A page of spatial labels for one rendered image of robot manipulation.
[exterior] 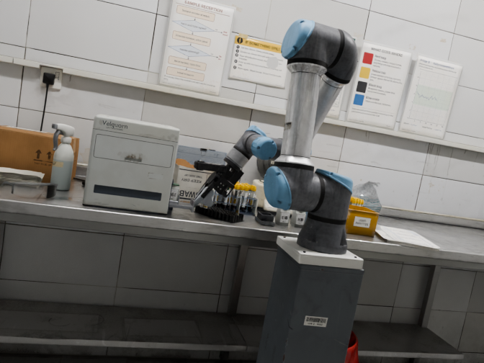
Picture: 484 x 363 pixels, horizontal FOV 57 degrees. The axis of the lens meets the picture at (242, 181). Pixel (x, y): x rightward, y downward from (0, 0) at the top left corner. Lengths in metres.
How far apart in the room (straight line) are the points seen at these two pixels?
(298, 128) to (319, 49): 0.22
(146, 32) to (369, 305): 1.88
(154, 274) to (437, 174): 1.65
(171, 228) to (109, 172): 0.28
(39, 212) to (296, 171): 0.81
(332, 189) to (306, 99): 0.27
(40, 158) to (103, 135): 0.43
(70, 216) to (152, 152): 0.33
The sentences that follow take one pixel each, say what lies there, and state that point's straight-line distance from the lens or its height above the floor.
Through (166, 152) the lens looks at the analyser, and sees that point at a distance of 1.53.
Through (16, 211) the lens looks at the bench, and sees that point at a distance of 1.55.
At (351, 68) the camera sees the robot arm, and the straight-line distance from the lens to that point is 1.41.
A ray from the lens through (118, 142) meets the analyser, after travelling 1.53.
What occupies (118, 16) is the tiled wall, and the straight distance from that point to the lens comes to 2.20.
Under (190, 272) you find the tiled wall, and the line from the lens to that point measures 2.33.
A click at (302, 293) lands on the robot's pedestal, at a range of 1.31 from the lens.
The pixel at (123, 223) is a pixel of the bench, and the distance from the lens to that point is 1.53.
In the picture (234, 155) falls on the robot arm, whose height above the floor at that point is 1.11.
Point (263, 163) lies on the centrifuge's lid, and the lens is 2.23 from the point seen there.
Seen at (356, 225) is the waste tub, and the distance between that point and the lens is 1.86.
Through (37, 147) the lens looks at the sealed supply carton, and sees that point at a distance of 1.89.
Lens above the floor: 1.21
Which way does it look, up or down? 7 degrees down
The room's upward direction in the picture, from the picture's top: 10 degrees clockwise
